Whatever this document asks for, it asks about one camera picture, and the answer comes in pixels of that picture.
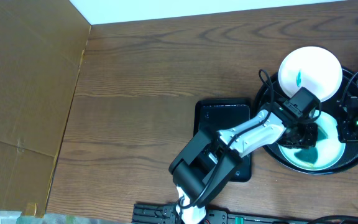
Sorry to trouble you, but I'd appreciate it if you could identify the green yellow sponge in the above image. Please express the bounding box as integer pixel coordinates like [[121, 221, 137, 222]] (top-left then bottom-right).
[[292, 123, 328, 164]]

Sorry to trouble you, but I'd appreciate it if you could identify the pale green plate front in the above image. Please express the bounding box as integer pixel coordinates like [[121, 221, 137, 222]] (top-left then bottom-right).
[[278, 112, 346, 171]]

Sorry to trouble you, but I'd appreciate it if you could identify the white plate green stain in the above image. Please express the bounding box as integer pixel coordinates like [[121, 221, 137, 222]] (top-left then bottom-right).
[[278, 46, 342, 102]]

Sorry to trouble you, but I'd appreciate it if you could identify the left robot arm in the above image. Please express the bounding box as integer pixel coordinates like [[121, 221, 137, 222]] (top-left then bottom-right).
[[168, 98, 321, 223]]

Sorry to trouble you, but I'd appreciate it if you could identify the round black tray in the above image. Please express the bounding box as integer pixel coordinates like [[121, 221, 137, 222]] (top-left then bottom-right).
[[252, 67, 358, 175]]

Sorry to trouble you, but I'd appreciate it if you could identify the black rectangular tray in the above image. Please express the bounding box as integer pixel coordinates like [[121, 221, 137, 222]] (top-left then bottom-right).
[[191, 98, 251, 179]]

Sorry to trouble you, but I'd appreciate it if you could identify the cardboard panel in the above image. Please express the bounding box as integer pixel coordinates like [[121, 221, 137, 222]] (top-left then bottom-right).
[[0, 0, 91, 217]]

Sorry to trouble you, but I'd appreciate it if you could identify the black camera cable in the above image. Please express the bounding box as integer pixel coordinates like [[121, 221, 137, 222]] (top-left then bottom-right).
[[178, 68, 323, 209]]

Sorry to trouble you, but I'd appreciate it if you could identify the black cable bottom right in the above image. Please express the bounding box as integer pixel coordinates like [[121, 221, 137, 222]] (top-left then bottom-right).
[[306, 215, 358, 224]]

